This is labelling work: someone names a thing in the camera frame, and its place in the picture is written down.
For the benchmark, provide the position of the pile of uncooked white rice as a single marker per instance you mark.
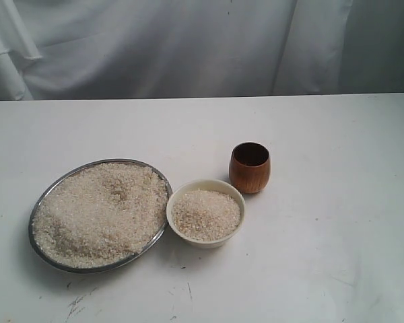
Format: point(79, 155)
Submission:
point(206, 215)

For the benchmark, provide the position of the metal plate of rice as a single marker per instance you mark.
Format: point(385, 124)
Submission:
point(107, 267)

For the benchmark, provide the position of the brown wooden cup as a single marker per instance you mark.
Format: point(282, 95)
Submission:
point(249, 167)

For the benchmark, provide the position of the small white ceramic bowl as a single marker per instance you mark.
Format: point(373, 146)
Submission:
point(213, 185)

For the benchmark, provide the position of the white backdrop curtain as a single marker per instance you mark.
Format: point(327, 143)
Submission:
point(79, 50)

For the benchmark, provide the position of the white rice grains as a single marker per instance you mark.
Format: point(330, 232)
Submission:
point(101, 215)

